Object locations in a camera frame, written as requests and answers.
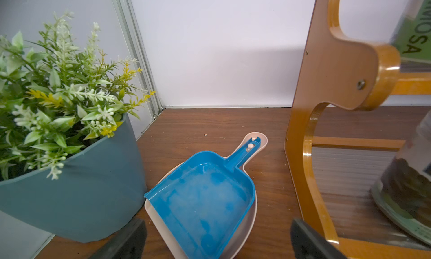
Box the artificial green plant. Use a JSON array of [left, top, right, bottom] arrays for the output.
[[1, 12, 155, 180]]

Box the white lid jar bottom shelf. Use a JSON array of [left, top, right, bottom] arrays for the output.
[[371, 113, 431, 245]]

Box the left corner aluminium profile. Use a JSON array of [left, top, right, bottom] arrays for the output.
[[108, 0, 165, 120]]

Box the mimosa leaf label seed jar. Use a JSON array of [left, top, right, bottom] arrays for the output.
[[391, 0, 431, 64]]

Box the blue plastic dustpan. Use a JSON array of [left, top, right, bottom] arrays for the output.
[[144, 136, 262, 259]]

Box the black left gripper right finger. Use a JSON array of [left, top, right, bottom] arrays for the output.
[[290, 219, 347, 259]]

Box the wooden three-tier shelf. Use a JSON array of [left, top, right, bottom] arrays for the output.
[[285, 0, 431, 259]]

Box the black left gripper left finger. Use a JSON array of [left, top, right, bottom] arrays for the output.
[[90, 218, 148, 259]]

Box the teal plant pot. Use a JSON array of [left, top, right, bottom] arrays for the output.
[[1, 115, 147, 243]]

